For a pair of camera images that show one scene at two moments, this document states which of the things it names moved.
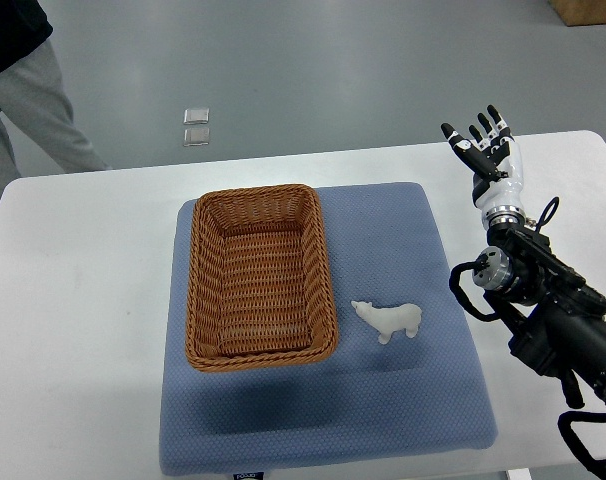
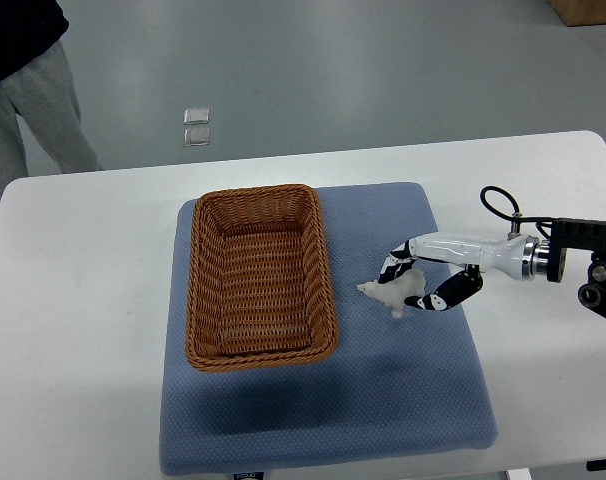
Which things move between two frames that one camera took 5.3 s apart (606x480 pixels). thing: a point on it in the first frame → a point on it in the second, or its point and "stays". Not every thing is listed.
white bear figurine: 386,320 → 394,292
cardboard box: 589,12 stays
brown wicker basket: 259,291 stays
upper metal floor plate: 196,116 stays
